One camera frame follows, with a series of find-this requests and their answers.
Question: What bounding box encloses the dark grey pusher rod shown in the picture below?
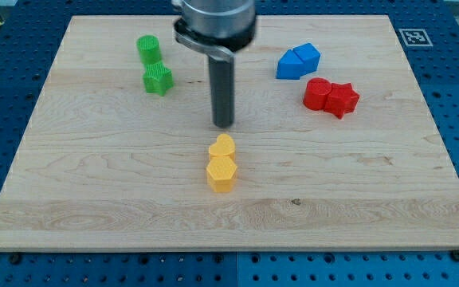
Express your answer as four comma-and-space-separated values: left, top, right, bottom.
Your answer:
208, 57, 234, 128

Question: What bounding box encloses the green star block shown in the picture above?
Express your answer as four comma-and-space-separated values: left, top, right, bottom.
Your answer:
143, 61, 174, 96

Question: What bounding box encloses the red star block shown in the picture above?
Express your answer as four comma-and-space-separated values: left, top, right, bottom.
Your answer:
323, 83, 360, 120

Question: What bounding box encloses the blue triangle block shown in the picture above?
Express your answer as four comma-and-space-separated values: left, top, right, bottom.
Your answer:
276, 49, 304, 80

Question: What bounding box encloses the yellow heart block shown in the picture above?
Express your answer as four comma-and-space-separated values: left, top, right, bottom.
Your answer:
208, 133, 236, 160

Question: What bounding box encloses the green cylinder block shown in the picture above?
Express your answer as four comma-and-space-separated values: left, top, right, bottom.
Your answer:
136, 35, 162, 65

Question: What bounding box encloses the blue pentagon block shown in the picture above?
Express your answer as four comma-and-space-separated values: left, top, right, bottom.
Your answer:
292, 43, 321, 75

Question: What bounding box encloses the red cylinder block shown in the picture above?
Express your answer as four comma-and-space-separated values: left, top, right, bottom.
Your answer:
303, 77, 332, 111

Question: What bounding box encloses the yellow hexagon block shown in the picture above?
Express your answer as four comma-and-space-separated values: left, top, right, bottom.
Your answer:
206, 156, 237, 193

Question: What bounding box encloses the wooden board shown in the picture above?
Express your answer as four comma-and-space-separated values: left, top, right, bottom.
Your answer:
0, 15, 459, 253

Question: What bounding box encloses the white fiducial marker tag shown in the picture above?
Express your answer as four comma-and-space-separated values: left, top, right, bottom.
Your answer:
398, 28, 433, 47

